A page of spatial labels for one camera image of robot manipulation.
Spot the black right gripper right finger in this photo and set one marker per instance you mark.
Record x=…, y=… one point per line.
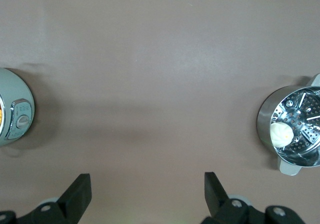
x=217, y=199

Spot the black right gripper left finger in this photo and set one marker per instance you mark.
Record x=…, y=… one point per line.
x=75, y=201

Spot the stainless steel steamer pot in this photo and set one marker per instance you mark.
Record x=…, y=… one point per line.
x=263, y=116

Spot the grey-green electric cooking pot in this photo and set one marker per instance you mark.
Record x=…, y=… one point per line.
x=12, y=109

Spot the white steamed bun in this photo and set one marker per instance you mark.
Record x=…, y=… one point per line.
x=281, y=134

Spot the perforated steel steamer basket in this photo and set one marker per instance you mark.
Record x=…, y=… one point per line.
x=305, y=119

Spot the brown table cloth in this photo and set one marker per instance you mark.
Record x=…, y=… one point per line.
x=150, y=71

